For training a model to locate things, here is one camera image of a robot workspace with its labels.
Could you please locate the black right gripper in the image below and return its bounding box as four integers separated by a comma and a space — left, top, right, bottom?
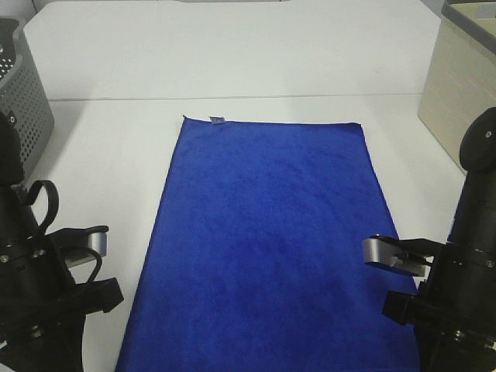
382, 291, 495, 371

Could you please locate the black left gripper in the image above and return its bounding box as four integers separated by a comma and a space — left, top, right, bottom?
1, 277, 123, 371

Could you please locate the blue microfibre towel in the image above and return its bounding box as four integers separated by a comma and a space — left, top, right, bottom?
116, 118, 420, 371

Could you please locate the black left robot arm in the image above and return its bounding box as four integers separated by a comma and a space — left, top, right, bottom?
1, 115, 123, 371

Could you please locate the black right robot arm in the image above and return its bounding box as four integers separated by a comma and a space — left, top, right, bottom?
382, 108, 495, 371

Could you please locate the grey perforated plastic basket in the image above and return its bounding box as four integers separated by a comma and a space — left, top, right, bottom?
1, 17, 54, 178

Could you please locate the beige storage box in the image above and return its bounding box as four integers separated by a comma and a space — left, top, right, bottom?
418, 1, 495, 165

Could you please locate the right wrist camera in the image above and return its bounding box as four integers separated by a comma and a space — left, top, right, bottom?
362, 235, 444, 277

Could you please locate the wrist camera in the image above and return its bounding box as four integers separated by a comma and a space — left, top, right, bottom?
362, 235, 444, 277
48, 226, 109, 268

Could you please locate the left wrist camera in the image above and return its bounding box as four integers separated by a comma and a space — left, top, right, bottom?
48, 226, 109, 268

